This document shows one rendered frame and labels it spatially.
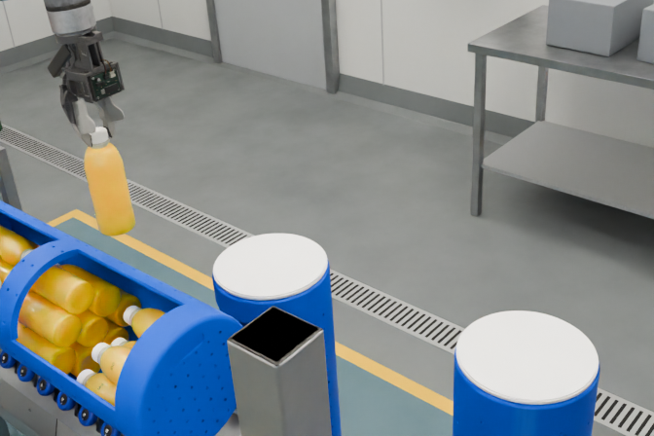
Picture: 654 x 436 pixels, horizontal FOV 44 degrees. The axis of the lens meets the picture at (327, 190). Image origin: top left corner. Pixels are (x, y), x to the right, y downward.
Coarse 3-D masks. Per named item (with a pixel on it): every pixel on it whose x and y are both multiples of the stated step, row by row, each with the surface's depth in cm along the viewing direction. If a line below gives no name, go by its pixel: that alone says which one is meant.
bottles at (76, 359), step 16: (0, 272) 190; (128, 304) 179; (96, 320) 172; (112, 320) 178; (32, 336) 171; (80, 336) 171; (96, 336) 174; (112, 336) 177; (128, 336) 181; (48, 352) 167; (64, 352) 168; (80, 352) 173; (64, 368) 170; (80, 368) 172; (96, 368) 176; (96, 384) 157; (112, 384) 157; (112, 400) 154
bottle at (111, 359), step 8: (104, 352) 157; (112, 352) 155; (120, 352) 155; (128, 352) 155; (104, 360) 155; (112, 360) 154; (120, 360) 153; (104, 368) 155; (112, 368) 153; (120, 368) 152; (112, 376) 153
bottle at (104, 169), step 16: (96, 144) 150; (112, 144) 153; (96, 160) 150; (112, 160) 151; (96, 176) 151; (112, 176) 152; (96, 192) 153; (112, 192) 153; (128, 192) 157; (96, 208) 156; (112, 208) 155; (128, 208) 157; (112, 224) 156; (128, 224) 158
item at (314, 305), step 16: (320, 288) 192; (224, 304) 192; (240, 304) 188; (256, 304) 186; (272, 304) 186; (288, 304) 187; (304, 304) 189; (320, 304) 194; (240, 320) 190; (320, 320) 196; (336, 368) 212; (336, 384) 212; (336, 400) 214; (336, 416) 215; (336, 432) 217
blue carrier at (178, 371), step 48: (48, 240) 201; (0, 288) 168; (144, 288) 179; (0, 336) 168; (144, 336) 146; (192, 336) 147; (144, 384) 141; (192, 384) 150; (144, 432) 144; (192, 432) 154
